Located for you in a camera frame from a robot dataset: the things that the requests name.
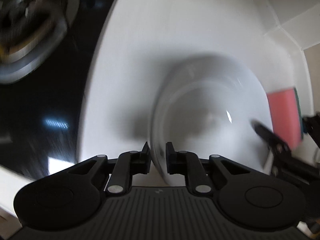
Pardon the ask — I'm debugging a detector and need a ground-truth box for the pink and green sponge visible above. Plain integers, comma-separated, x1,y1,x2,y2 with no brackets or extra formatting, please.
266,87,304,148

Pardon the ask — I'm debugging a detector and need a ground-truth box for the steel gas burner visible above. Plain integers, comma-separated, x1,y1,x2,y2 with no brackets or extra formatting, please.
0,0,81,85

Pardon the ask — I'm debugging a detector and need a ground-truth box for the white bowl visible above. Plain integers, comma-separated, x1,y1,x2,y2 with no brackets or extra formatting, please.
148,54,274,187

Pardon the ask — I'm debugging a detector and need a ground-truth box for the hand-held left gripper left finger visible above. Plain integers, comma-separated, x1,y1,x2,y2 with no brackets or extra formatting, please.
67,141,151,197

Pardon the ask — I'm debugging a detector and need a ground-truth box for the black glass cooktop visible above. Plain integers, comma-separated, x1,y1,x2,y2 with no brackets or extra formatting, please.
0,0,126,180

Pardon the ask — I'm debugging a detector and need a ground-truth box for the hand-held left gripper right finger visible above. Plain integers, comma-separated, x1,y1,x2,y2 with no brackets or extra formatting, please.
165,142,251,196

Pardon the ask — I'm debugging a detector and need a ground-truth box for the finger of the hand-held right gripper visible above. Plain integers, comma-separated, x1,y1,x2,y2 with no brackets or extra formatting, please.
251,119,320,181
301,113,320,151

